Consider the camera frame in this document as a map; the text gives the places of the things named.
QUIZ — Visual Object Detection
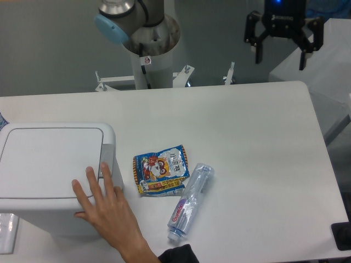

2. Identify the person's bare left hand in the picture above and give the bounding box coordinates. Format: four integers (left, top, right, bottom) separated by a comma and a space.
71, 162, 160, 262

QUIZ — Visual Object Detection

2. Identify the white lidded trash can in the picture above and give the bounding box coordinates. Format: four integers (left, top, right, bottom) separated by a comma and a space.
1, 122, 123, 237

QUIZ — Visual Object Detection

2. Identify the black dark sleeve forearm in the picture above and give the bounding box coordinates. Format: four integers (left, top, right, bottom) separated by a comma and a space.
158, 244, 199, 263

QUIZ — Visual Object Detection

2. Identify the white clamp bracket left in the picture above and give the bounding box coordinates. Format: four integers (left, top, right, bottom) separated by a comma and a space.
95, 71, 135, 92

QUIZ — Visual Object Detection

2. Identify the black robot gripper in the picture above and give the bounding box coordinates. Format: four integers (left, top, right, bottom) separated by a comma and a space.
244, 0, 325, 71

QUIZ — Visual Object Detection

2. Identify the crushed clear plastic bottle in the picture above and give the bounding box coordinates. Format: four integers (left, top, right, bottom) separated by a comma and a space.
167, 163, 214, 243

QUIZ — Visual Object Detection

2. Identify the clear plastic tray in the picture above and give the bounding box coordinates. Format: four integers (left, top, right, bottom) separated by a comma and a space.
1, 213, 19, 255

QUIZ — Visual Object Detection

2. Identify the white clamp bracket right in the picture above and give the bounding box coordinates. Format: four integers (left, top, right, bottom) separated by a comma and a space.
223, 61, 235, 85

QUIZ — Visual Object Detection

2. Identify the blue snack bag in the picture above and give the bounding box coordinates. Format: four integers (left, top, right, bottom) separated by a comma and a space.
133, 145, 190, 197

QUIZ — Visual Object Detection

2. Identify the black device at table edge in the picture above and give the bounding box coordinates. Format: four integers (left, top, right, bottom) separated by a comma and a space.
331, 222, 350, 251

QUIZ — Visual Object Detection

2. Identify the white clamp bracket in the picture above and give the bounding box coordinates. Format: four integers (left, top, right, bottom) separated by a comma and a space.
95, 71, 135, 92
223, 61, 235, 85

